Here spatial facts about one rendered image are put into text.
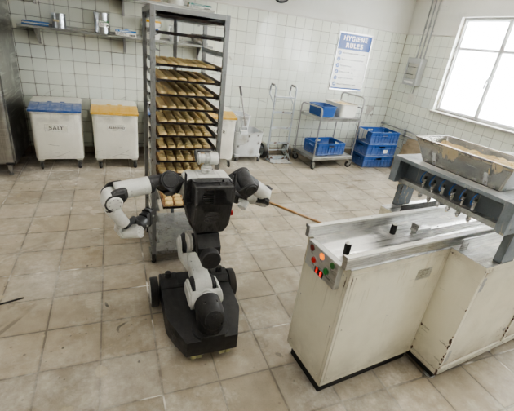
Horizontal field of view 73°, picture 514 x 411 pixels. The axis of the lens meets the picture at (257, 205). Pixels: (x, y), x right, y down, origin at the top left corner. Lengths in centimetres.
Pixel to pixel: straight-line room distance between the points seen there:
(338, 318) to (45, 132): 396
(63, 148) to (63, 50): 123
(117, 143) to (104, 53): 119
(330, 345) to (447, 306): 71
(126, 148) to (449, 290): 392
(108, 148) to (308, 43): 334
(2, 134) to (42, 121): 43
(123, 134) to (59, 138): 71
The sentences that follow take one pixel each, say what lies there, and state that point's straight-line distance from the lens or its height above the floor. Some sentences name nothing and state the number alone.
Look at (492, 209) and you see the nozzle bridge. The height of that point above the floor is 109.
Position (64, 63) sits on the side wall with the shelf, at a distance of 529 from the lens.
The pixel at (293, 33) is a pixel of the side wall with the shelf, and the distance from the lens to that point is 583.
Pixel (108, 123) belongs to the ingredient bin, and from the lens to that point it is 471.
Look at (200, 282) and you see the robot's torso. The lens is 219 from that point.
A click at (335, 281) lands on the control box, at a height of 75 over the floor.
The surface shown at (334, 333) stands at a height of 47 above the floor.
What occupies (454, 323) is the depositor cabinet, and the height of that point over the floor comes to 46.
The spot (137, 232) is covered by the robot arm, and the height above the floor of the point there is 71.
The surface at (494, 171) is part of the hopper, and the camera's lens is 201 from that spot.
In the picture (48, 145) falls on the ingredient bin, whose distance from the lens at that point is 485.
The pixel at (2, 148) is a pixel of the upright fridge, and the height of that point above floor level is 35.
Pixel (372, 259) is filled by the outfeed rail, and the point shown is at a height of 87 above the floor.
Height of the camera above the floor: 170
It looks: 25 degrees down
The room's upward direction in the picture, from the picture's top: 7 degrees clockwise
